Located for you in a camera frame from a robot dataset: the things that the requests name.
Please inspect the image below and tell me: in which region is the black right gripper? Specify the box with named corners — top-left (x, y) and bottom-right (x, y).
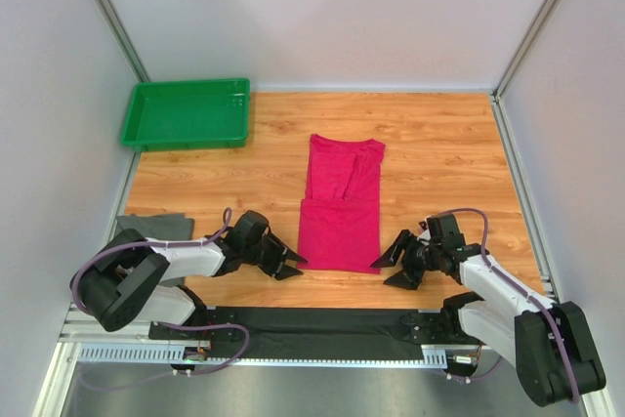
top-left (369, 230), bottom-right (440, 292)

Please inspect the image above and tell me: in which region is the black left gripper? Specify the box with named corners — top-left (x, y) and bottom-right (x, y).
top-left (242, 232), bottom-right (306, 281)

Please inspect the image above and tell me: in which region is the magenta t shirt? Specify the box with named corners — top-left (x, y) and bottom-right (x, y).
top-left (298, 134), bottom-right (386, 274)

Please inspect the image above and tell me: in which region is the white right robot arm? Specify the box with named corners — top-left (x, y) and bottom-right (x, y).
top-left (373, 209), bottom-right (606, 407)

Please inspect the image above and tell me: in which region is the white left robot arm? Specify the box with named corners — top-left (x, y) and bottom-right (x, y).
top-left (69, 208), bottom-right (307, 340)

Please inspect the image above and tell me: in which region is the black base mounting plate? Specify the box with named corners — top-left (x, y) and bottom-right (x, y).
top-left (148, 307), bottom-right (479, 346)

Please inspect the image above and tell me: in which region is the folded grey t shirt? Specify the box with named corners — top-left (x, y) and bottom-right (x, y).
top-left (112, 213), bottom-right (196, 289)

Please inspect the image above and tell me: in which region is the green plastic tray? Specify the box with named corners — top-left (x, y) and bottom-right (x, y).
top-left (121, 78), bottom-right (251, 152)

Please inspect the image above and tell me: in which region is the aluminium front frame rail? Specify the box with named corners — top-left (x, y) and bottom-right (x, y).
top-left (34, 307), bottom-right (615, 416)

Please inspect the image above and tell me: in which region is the right aluminium corner post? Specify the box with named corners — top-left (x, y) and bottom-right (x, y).
top-left (491, 0), bottom-right (561, 102)

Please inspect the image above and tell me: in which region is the aluminium corner post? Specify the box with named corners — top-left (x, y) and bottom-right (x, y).
top-left (95, 0), bottom-right (150, 83)
top-left (491, 0), bottom-right (561, 102)

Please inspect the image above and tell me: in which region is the left aluminium corner post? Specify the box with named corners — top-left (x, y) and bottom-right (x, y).
top-left (95, 0), bottom-right (150, 83)

